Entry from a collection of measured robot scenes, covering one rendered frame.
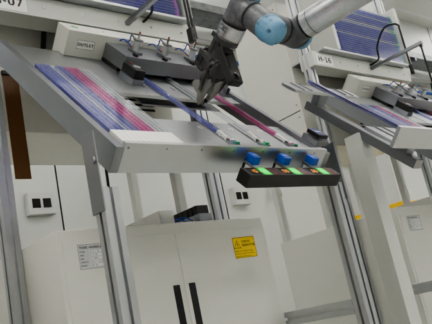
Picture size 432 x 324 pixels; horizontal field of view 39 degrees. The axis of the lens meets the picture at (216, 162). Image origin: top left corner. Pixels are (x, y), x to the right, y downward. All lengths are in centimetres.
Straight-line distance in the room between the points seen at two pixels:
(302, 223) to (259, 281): 277
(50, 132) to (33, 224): 142
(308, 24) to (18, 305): 106
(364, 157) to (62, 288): 103
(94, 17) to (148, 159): 83
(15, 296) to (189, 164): 58
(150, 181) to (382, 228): 209
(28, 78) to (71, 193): 189
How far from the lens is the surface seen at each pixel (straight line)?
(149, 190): 379
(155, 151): 135
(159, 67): 195
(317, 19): 171
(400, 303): 200
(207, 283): 175
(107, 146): 132
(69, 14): 203
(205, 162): 145
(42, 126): 200
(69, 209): 348
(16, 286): 168
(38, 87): 162
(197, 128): 160
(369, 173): 202
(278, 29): 165
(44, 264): 159
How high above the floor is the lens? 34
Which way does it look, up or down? 14 degrees up
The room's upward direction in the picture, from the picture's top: 12 degrees counter-clockwise
